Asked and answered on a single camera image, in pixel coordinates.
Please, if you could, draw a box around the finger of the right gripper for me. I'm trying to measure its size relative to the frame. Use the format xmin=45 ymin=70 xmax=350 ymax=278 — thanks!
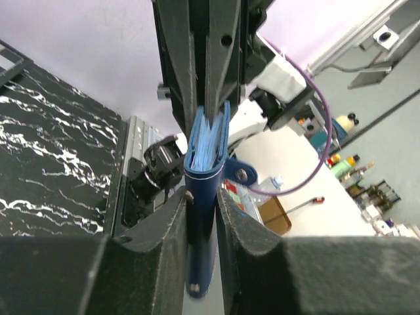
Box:
xmin=205 ymin=1 xmax=241 ymax=121
xmin=152 ymin=0 xmax=200 ymax=131

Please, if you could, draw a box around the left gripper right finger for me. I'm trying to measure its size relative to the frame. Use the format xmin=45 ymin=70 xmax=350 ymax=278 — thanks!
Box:
xmin=216 ymin=189 xmax=419 ymax=314

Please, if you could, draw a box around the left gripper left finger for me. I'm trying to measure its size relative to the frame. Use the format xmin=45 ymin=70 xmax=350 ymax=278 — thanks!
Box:
xmin=1 ymin=188 xmax=187 ymax=314

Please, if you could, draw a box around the navy blue card holder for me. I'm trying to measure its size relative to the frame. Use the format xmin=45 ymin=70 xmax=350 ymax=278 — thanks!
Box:
xmin=184 ymin=101 xmax=258 ymax=299

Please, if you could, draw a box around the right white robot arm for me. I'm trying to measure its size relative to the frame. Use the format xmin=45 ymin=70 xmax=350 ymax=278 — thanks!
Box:
xmin=152 ymin=1 xmax=314 ymax=134

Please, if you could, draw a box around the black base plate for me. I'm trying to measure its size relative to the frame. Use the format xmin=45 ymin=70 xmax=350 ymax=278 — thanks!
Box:
xmin=110 ymin=115 xmax=184 ymax=235

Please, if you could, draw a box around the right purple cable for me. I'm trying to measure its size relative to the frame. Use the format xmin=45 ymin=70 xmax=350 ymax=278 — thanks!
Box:
xmin=244 ymin=35 xmax=333 ymax=197

